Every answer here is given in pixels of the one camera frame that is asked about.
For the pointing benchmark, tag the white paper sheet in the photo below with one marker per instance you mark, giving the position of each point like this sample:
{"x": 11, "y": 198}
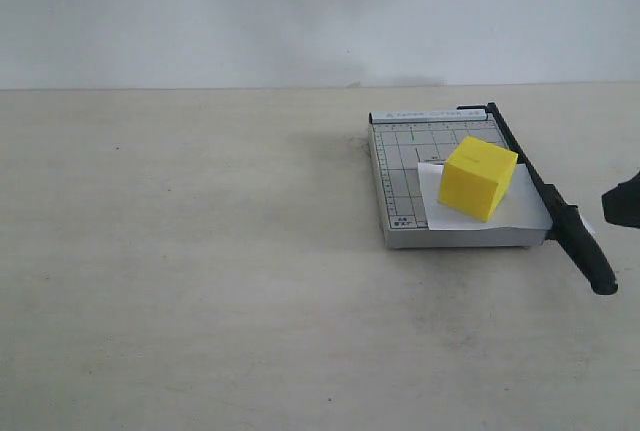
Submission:
{"x": 520, "y": 209}

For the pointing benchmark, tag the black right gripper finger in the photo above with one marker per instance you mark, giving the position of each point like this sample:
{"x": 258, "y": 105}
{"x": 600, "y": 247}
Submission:
{"x": 621, "y": 204}

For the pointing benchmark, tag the grey paper cutter base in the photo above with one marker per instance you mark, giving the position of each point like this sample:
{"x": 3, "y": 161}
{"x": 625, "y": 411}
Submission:
{"x": 398, "y": 142}

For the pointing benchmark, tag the black cutter blade arm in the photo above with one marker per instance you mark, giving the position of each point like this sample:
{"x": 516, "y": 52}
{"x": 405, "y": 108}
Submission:
{"x": 567, "y": 228}

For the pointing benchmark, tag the yellow cube block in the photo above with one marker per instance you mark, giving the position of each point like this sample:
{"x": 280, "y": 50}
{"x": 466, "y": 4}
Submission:
{"x": 476, "y": 177}

